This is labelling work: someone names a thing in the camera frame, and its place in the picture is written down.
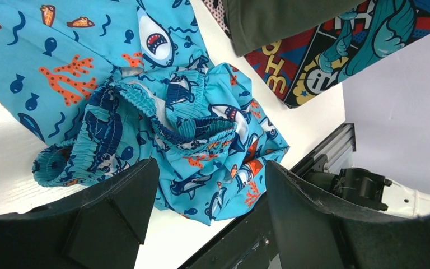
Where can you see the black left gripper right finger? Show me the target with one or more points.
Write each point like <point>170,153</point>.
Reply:
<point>316,229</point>

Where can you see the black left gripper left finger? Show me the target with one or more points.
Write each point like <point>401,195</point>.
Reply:
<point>101,226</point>

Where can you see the turquoise shark print shorts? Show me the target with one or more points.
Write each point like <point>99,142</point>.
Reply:
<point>106,84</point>

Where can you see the olive green shorts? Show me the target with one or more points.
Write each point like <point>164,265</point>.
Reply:
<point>254,24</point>

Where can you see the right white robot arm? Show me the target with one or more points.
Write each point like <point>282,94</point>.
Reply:
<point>364,188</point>

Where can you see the comic print shorts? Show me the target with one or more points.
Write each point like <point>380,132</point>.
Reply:
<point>303,66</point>

